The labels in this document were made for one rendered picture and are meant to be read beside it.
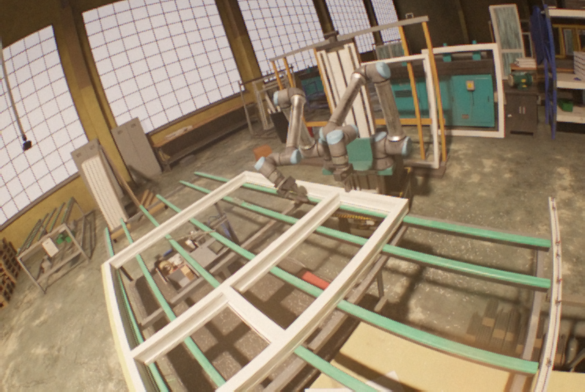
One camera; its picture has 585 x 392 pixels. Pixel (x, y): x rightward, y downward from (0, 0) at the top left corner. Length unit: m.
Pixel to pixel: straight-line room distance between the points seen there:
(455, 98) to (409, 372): 4.30
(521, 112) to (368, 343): 4.00
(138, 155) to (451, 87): 8.06
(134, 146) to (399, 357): 8.02
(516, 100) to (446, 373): 3.94
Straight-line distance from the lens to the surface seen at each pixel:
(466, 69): 4.61
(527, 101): 4.47
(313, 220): 1.38
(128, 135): 8.21
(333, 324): 1.02
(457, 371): 1.12
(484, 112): 4.77
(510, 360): 0.93
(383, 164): 2.11
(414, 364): 1.12
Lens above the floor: 1.69
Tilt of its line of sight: 23 degrees down
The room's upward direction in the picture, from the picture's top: 19 degrees counter-clockwise
